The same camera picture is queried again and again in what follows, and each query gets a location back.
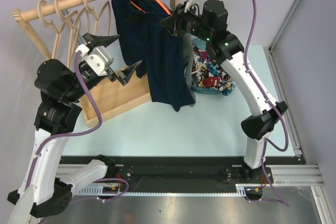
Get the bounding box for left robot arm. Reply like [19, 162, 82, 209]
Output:
[7, 33, 138, 223]

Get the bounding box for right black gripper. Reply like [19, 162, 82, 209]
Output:
[160, 1, 212, 42]

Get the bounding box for wooden hanger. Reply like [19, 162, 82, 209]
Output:
[82, 0, 112, 37]
[37, 0, 68, 59]
[52, 0, 90, 68]

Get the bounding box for wooden clothes rack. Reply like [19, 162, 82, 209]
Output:
[12, 0, 178, 120]

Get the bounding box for white slotted cable duct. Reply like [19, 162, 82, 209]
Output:
[76, 184, 124, 196]

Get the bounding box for wooden hanger middle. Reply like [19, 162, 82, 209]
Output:
[52, 0, 90, 68]

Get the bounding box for teal plastic basket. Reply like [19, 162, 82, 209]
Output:
[190, 37, 234, 96]

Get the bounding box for navy blue shorts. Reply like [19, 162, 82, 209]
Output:
[111, 0, 192, 112]

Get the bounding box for grey shorts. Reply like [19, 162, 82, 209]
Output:
[182, 34, 196, 107]

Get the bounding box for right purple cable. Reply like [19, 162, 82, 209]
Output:
[194, 0, 291, 207]

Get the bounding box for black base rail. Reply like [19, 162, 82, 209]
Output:
[60, 155, 274, 196]

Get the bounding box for wooden hanger far left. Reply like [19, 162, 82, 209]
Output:
[37, 0, 68, 59]

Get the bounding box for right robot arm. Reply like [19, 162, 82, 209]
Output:
[160, 0, 288, 183]

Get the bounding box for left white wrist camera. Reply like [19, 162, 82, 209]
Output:
[75, 44, 114, 77]

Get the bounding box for wooden hanger right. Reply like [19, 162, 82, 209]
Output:
[82, 0, 112, 37]

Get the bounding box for aluminium frame extrusion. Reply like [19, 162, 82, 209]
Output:
[264, 47, 324, 187]

